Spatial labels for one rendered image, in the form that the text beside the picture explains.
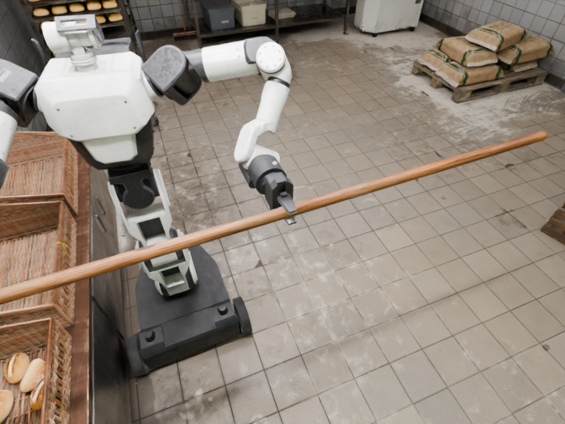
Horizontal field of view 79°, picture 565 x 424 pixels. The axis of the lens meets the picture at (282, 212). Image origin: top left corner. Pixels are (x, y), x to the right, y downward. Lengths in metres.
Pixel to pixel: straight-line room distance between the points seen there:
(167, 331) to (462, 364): 1.48
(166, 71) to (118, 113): 0.17
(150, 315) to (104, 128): 1.12
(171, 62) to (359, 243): 1.70
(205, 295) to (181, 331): 0.22
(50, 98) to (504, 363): 2.19
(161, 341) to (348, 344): 0.94
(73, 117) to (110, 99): 0.11
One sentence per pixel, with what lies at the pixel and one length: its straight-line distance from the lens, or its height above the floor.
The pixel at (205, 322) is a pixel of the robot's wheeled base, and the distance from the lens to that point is 1.83.
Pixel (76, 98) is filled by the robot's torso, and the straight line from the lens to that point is 1.05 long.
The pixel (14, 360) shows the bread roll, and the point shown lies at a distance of 1.50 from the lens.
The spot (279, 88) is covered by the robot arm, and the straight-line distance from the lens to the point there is 1.00.
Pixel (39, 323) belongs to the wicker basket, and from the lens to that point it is 1.42.
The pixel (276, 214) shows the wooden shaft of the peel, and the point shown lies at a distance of 0.81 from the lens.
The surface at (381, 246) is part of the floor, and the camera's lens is 2.38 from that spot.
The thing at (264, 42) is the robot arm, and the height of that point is 1.45.
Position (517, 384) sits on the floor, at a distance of 2.20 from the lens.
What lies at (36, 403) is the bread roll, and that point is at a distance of 1.41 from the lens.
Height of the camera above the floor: 1.79
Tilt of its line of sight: 46 degrees down
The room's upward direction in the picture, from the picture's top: straight up
